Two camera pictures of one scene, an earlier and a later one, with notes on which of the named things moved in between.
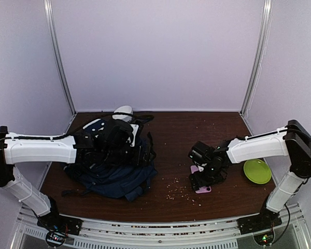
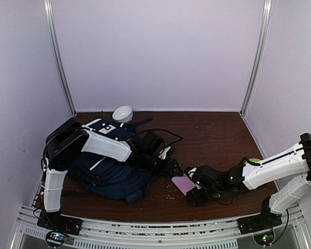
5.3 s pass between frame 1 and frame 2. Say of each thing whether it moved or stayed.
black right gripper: moved
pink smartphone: moved
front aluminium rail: stayed
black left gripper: moved
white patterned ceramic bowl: stayed
